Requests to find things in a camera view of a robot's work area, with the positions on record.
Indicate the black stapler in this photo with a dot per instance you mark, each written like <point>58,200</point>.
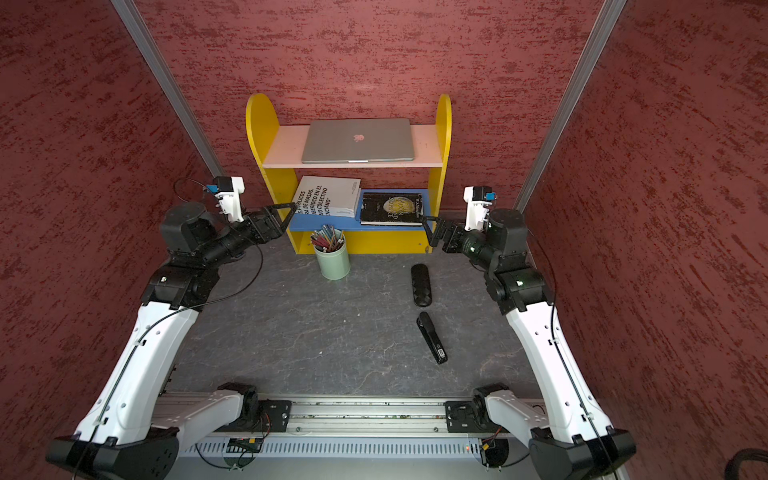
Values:
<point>429,333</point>

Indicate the green pencil cup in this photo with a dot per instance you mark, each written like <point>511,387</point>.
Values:
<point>334,265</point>

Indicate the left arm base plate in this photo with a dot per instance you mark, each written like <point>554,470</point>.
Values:
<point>273,416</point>

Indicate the black book gold cover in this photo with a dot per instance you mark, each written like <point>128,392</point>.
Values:
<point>391,209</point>

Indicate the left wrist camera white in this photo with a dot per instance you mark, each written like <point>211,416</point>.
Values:
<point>227,191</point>

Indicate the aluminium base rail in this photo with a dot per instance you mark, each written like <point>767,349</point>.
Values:
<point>393,416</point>

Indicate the silver laptop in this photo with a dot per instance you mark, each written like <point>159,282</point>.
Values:
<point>359,141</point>

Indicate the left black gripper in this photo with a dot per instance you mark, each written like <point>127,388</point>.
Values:
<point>275,229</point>

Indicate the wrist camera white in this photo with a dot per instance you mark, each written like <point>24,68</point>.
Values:
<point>227,191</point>
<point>479,200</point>

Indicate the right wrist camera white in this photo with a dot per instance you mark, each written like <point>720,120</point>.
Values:
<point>479,200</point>

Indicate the colored pencils bundle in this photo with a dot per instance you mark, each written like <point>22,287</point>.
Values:
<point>327,239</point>

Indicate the white book black text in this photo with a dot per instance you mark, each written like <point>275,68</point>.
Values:
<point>328,196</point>

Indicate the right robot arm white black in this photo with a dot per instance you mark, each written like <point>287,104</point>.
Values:
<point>573,438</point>

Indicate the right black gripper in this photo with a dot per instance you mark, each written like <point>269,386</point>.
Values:
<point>455,229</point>

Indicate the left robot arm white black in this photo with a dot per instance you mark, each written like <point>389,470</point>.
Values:
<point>118,438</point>

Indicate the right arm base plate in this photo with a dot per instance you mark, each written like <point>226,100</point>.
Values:
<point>466,416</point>

